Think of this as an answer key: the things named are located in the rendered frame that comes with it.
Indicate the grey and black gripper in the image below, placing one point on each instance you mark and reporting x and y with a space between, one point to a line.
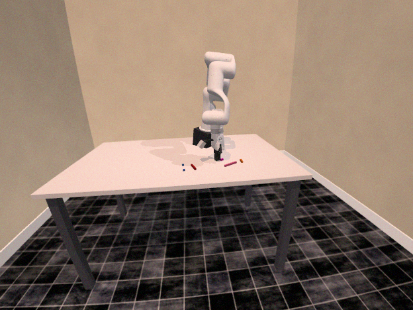
217 144

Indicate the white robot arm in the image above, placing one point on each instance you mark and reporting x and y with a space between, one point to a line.
218 74

